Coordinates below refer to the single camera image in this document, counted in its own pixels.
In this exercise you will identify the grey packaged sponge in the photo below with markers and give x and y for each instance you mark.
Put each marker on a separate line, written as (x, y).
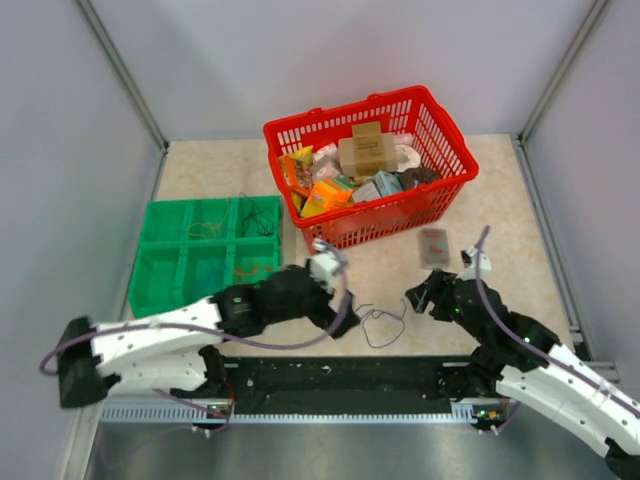
(434, 248)

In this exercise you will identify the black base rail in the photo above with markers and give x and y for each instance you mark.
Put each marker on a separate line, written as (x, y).
(344, 385)

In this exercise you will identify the red plastic shopping basket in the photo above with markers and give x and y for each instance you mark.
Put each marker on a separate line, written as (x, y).
(401, 131)

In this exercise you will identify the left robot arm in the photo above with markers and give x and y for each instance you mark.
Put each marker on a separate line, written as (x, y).
(176, 351)

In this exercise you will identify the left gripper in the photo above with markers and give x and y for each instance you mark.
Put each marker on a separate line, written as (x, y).
(325, 316)

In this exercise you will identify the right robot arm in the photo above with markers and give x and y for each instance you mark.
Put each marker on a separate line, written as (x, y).
(519, 358)

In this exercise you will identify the brown cardboard box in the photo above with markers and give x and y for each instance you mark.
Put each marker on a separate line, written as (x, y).
(368, 150)

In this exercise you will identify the green compartment tray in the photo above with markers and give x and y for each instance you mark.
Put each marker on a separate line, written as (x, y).
(189, 249)

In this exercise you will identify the dark brown round pastry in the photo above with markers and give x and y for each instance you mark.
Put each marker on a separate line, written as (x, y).
(413, 177)

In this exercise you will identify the teal small box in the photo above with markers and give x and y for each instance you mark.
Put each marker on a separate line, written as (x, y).
(387, 183)

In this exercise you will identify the yellow snack bag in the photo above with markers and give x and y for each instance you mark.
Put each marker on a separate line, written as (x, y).
(296, 169)

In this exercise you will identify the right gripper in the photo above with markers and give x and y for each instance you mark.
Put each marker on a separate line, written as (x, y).
(438, 286)

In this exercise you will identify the orange snack box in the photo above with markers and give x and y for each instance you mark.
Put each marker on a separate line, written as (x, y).
(326, 195)

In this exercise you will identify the white tape roll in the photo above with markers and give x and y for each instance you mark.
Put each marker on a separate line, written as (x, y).
(407, 157)

